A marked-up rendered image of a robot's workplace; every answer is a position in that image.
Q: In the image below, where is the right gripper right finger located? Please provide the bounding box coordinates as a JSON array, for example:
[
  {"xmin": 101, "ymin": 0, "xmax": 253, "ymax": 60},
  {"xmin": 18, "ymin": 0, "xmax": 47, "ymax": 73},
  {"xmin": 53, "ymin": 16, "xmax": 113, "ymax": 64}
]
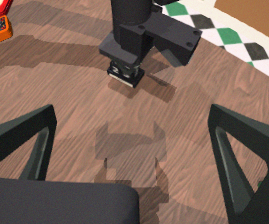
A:
[{"xmin": 207, "ymin": 104, "xmax": 269, "ymax": 224}]

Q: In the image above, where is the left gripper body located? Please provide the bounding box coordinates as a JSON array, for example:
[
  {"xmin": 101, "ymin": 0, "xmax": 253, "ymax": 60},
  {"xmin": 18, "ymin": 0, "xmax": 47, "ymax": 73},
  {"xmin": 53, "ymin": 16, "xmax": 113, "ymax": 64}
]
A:
[{"xmin": 98, "ymin": 13, "xmax": 157, "ymax": 68}]

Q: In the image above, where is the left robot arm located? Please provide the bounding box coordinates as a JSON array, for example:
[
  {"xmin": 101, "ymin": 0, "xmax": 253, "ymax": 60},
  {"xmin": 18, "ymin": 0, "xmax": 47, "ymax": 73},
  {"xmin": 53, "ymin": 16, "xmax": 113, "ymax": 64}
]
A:
[{"xmin": 111, "ymin": 0, "xmax": 203, "ymax": 68}]

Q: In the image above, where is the orange multimeter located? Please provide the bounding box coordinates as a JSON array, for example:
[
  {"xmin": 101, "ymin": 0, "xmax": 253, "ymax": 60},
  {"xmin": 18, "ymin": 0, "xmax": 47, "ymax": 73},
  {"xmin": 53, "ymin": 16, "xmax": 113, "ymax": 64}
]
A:
[{"xmin": 0, "ymin": 15, "xmax": 13, "ymax": 42}]

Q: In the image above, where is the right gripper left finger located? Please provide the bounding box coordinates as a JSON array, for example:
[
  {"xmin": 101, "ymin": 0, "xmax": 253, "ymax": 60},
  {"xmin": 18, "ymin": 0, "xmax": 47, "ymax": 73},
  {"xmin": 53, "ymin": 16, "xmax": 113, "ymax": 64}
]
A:
[{"xmin": 0, "ymin": 104, "xmax": 57, "ymax": 181}]

